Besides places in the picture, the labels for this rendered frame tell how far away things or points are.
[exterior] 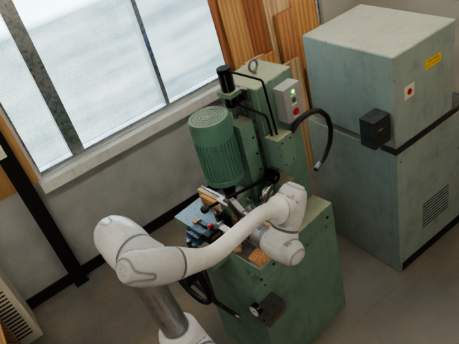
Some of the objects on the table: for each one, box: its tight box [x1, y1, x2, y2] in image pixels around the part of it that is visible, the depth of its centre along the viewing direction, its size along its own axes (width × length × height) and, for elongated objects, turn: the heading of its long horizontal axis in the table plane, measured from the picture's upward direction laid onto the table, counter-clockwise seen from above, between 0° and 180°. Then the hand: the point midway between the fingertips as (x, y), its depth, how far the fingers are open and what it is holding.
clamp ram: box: [216, 210, 234, 228], centre depth 221 cm, size 9×8×9 cm
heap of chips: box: [247, 248, 270, 267], centre depth 207 cm, size 8×12×3 cm
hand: (221, 213), depth 199 cm, fingers open, 13 cm apart
